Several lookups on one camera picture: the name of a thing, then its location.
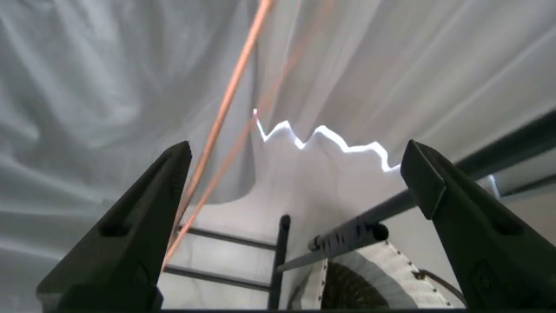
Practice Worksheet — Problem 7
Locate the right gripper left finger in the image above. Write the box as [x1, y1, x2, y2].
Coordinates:
[36, 140, 193, 312]

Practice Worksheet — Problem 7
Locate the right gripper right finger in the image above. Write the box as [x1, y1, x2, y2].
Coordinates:
[400, 139, 556, 310]

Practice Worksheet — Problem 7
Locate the white laundry basket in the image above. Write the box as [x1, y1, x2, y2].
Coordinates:
[299, 240, 468, 310]

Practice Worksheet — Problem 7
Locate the pink clothes hanger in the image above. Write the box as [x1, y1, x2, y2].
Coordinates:
[162, 0, 335, 271]

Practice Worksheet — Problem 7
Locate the black clothes rack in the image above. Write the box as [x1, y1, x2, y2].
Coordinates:
[162, 110, 556, 310]

